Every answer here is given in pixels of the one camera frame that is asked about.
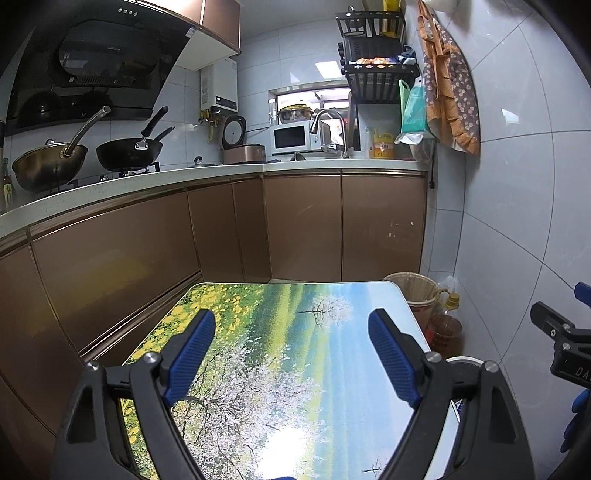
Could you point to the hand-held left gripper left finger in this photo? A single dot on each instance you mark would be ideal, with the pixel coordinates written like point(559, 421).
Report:
point(189, 360)

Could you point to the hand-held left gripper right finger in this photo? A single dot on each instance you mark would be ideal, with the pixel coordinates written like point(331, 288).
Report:
point(395, 360)

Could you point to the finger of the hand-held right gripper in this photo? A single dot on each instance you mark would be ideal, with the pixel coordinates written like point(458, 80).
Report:
point(549, 318)
point(584, 291)

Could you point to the white trash bin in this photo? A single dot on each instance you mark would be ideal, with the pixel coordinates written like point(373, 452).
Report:
point(461, 359)

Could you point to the person's right hand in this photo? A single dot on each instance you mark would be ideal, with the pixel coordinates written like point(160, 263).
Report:
point(579, 415)

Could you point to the amber oil bottle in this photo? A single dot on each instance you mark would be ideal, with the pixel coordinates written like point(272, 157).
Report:
point(443, 332)

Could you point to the wicker basket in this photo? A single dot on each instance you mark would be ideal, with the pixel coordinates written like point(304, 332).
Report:
point(415, 288)

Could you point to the clear plastic bottle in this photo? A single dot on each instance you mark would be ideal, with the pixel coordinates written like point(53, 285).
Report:
point(447, 284)

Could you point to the landscape print table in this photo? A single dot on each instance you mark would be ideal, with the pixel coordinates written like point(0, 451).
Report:
point(300, 221)

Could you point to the white kitchen countertop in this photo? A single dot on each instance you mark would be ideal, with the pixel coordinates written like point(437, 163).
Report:
point(184, 177)

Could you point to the gas stove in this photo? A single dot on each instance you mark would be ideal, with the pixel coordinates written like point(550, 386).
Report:
point(134, 172)

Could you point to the yellow bottle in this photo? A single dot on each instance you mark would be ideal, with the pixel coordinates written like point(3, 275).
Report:
point(383, 150)

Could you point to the rice cooker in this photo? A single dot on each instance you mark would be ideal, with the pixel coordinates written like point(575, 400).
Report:
point(242, 154)

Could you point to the black wok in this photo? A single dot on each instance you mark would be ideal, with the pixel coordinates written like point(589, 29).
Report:
point(129, 154)

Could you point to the translucent kitchen bag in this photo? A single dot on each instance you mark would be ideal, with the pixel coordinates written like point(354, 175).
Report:
point(411, 141)

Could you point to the brass wok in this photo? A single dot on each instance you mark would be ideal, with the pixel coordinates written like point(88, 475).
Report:
point(46, 168)

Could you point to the white microwave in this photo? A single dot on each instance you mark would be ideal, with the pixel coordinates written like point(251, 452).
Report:
point(291, 137)

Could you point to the teal plastic bag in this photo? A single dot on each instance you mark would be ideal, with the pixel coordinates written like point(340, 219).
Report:
point(415, 110)

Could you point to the floral apron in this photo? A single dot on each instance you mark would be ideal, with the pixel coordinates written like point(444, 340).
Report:
point(450, 83)

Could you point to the dark sauce bottle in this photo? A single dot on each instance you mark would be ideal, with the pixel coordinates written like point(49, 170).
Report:
point(7, 189)

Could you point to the steel faucet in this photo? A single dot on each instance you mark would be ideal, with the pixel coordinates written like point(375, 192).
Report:
point(330, 114)

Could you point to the steel pot with lid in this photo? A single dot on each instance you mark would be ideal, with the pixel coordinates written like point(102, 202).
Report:
point(295, 113)

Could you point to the green cutting board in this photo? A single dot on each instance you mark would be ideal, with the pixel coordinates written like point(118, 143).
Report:
point(402, 92)

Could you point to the black dish rack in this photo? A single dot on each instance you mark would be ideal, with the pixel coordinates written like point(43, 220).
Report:
point(374, 85)

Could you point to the white water heater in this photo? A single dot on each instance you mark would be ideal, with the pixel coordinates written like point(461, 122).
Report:
point(221, 83)

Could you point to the kitchen window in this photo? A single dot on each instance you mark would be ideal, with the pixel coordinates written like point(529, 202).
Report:
point(300, 92)

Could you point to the black range hood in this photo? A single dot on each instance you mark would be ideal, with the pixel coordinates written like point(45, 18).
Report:
point(106, 60)

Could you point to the brown upper cabinet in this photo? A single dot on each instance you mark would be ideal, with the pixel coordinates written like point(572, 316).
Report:
point(221, 23)

